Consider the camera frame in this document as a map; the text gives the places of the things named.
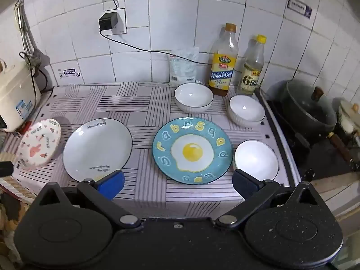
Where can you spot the blue framed wall sticker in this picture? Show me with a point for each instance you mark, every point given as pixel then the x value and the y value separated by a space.
pixel 299 8

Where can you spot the white plate with dark rim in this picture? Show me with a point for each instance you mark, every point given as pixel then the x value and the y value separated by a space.
pixel 95 146

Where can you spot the white wall outlet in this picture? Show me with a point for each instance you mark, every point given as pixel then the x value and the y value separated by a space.
pixel 123 19

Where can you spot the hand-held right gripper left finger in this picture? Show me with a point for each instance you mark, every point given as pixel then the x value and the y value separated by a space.
pixel 111 184

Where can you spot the striped table cover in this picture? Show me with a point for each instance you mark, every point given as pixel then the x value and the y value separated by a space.
pixel 146 107

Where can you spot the dark cooking pot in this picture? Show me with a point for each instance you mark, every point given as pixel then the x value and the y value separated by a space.
pixel 298 118

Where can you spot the pink rabbit print plate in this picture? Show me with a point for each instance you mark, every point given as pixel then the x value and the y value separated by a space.
pixel 36 146

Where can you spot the grey plate with dark rim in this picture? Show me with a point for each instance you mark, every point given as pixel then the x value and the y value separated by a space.
pixel 256 159

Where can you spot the clear bottle yellow cap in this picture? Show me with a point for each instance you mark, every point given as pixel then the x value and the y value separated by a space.
pixel 251 73

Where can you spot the black gas stove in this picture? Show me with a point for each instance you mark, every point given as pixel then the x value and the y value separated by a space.
pixel 315 157

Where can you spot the white rice cooker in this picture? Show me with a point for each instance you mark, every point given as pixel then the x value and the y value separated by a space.
pixel 15 95

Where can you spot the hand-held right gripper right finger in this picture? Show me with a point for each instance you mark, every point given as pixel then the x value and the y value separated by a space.
pixel 245 184

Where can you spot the black power adapter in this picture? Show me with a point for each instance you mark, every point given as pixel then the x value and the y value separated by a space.
pixel 108 22

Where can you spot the amber liquid bottle yellow label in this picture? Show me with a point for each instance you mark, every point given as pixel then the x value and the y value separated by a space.
pixel 222 64

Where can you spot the glass pot lid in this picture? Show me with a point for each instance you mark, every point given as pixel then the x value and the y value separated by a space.
pixel 309 109

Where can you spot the blue fried egg plate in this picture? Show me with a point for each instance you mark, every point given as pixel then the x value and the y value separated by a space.
pixel 191 152

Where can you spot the white bowl with dark rim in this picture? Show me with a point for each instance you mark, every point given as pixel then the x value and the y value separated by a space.
pixel 193 95
pixel 246 108

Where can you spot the white plastic seasoning bag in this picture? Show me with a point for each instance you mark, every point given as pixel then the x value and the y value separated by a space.
pixel 182 67

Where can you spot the white enamel pot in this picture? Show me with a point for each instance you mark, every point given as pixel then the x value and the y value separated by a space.
pixel 348 118

